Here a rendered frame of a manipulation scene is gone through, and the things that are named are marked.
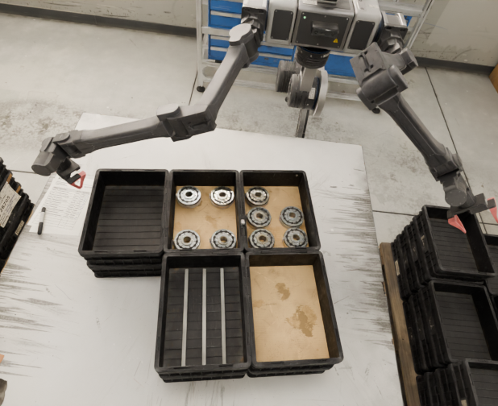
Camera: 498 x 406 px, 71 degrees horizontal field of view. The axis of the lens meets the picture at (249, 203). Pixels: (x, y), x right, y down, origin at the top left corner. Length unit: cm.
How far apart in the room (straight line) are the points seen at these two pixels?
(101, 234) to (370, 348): 116
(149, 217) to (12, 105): 229
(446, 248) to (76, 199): 193
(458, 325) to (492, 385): 31
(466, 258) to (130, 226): 174
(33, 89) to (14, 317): 244
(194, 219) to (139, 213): 24
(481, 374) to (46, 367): 179
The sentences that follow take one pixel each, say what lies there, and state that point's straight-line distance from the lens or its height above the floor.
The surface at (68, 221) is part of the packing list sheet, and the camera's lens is 177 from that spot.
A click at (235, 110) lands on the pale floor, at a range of 325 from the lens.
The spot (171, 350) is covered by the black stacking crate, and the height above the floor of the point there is 83.
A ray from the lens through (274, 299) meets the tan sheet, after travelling 138.
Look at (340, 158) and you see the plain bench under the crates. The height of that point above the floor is 70.
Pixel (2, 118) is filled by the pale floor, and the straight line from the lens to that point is 352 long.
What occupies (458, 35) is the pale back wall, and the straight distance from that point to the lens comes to 446.
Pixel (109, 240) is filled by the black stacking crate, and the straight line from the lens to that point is 152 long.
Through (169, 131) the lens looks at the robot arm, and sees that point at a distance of 109.
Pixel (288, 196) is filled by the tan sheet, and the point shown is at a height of 83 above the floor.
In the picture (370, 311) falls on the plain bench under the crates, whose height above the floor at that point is 70.
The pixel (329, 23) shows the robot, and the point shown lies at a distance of 142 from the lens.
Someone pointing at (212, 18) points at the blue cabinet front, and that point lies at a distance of 309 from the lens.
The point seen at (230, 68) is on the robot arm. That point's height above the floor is 145.
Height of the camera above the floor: 211
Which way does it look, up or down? 55 degrees down
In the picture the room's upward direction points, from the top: 9 degrees clockwise
